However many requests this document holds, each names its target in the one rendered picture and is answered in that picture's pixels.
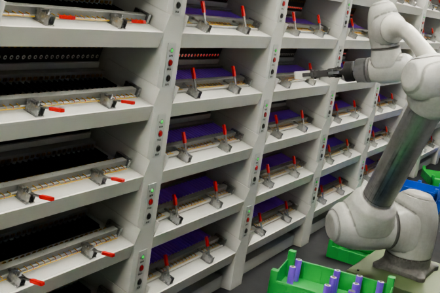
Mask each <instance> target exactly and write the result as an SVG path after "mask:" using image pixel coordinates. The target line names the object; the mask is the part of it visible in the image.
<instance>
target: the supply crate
mask: <svg viewBox="0 0 440 293"><path fill-rule="evenodd" d="M296 253H297V251H296V250H292V249H290V250H289V252H288V255H287V260H286V261H285V262H284V263H283V264H282V265H281V266H280V268H279V269H276V268H272V269H271V272H270V279H269V282H268V290H267V293H323V287H324V284H329V280H330V276H333V273H334V269H332V268H329V267H325V266H320V265H317V264H313V263H310V262H305V261H302V264H301V271H300V275H299V281H298V282H295V281H293V284H289V283H286V282H287V276H288V272H289V266H295V260H296V259H295V257H296ZM355 281H356V275H354V274H351V273H347V272H344V271H341V272H340V278H339V284H338V288H337V293H348V290H351V289H352V284H353V283H354V282H355ZM394 284H395V277H394V276H391V275H389V276H388V279H387V283H384V288H383V291H382V293H393V289H394ZM376 285H377V281H376V280H373V279H369V278H366V277H363V280H362V284H361V290H360V293H375V291H376Z"/></svg>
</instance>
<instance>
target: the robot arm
mask: <svg viewBox="0 0 440 293"><path fill-rule="evenodd" d="M367 25H368V34H369V41H370V44H371V58H360V59H356V60H355V61H346V62H345V63H344V65H343V68H342V67H335V68H330V69H328V70H321V71H320V70H318V71H314V70H312V69H311V70H310V71H295V72H294V75H295V79H305V78H314V79H317V78H316V77H329V78H331V77H335V78H340V77H342V76H344V79H345V81H346V82H353V81H356V82H377V83H383V84H385V83H394V82H400V81H401V86H402V89H403V91H404V92H405V93H406V95H407V103H408V105H407V108H406V109H405V112H404V113H403V116H402V117H401V120H400V121H399V123H398V125H397V127H396V129H395V131H394V133H393V135H392V137H391V139H390V141H389V143H388V144H387V146H386V148H385V150H384V152H383V154H382V156H381V158H380V160H379V161H378V163H377V165H376V167H375V170H374V171H373V174H372V175H371V178H370V179H369V181H368V183H367V185H366V186H360V187H359V188H356V189H355V190H354V191H353V192H352V193H351V194H350V195H349V196H348V197H347V198H346V199H345V200H344V201H343V202H338V203H337V204H335V205H334V206H333V207H332V208H330V210H329V212H328V213H327V215H326V217H325V230H326V233H327V235H328V237H329V238H330V239H331V240H332V241H334V243H335V244H337V245H339V246H342V247H344V248H347V249H352V250H382V249H385V253H384V256H383V257H382V258H380V259H379V260H376V261H374V262H373V267H375V268H378V269H383V270H385V271H389V272H391V273H395V274H397V275H400V276H403V277H406V278H409V279H412V280H414V281H416V282H418V283H424V282H425V279H426V278H427V277H428V276H429V275H431V274H432V273H433V272H434V271H437V270H438V269H439V266H438V265H437V264H435V263H432V262H431V256H432V252H433V248H434V246H435V240H436V237H437V229H438V222H439V216H438V210H437V204H436V202H435V201H434V199H433V197H432V196H431V195H430V194H428V193H426V192H423V191H420V190H415V189H406V190H404V191H401V192H400V190H401V188H402V186H403V185H404V183H405V181H406V180H407V177H408V176H409V174H410V172H411V170H412V169H413V167H414V165H415V163H416V161H417V159H418V158H419V156H420V154H421V153H422V151H423V149H424V147H425V146H426V143H427V142H428V140H429V138H430V137H431V135H432V133H433V131H434V129H435V127H436V126H437V124H438V122H439V121H440V53H437V52H436V51H435V50H434V49H433V48H432V47H431V46H430V44H429V43H428V42H427V41H426V40H425V38H423V36H422V35H421V34H420V33H419V32H418V31H417V30H416V29H415V28H414V27H413V26H412V25H411V24H409V23H408V22H406V21H405V19H404V18H403V17H402V16H401V15H400V14H399V13H398V11H397V8H396V6H395V5H394V4H393V3H392V2H391V1H389V0H385V1H379V2H376V3H373V4H372V6H371V7H370V9H369V13H368V18H367ZM402 39H403V40H404V41H405V42H406V43H407V45H408V46H409V48H410V49H411V50H412V52H413V53H414V55H415V56H416V57H415V58H413V57H412V56H410V55H408V54H406V53H402V52H401V48H400V41H401V40H402Z"/></svg>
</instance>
